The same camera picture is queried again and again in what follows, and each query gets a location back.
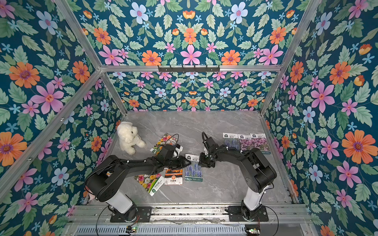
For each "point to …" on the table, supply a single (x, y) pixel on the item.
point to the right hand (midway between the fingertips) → (202, 163)
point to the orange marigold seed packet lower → (173, 177)
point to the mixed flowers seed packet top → (167, 139)
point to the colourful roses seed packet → (152, 183)
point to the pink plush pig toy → (91, 196)
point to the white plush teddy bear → (127, 134)
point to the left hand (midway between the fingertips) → (192, 163)
